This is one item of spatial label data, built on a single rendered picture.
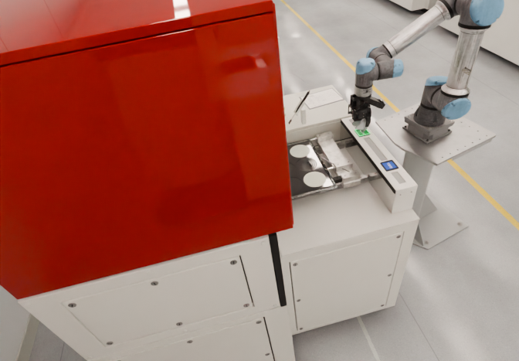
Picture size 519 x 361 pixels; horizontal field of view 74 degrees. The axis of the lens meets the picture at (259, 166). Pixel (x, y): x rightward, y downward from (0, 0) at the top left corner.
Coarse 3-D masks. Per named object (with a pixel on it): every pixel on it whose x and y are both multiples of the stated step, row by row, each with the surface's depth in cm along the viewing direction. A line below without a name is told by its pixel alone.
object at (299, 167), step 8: (296, 144) 175; (304, 144) 174; (288, 152) 171; (312, 152) 169; (296, 160) 166; (304, 160) 165; (312, 160) 164; (296, 168) 162; (304, 168) 161; (312, 168) 160; (320, 168) 160; (296, 176) 157; (296, 184) 154; (304, 184) 153; (328, 184) 151; (296, 192) 149; (304, 192) 149
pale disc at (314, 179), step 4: (312, 172) 158; (316, 172) 158; (320, 172) 157; (304, 176) 157; (308, 176) 156; (312, 176) 156; (316, 176) 156; (320, 176) 155; (324, 176) 155; (304, 180) 155; (308, 180) 154; (312, 180) 154; (316, 180) 154; (320, 180) 153; (324, 180) 153; (308, 184) 152; (312, 184) 152; (316, 184) 152; (320, 184) 152
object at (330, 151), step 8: (320, 144) 176; (328, 144) 175; (336, 144) 175; (328, 152) 170; (336, 152) 170; (328, 160) 167; (336, 160) 165; (352, 168) 160; (344, 184) 153; (352, 184) 154; (360, 184) 155
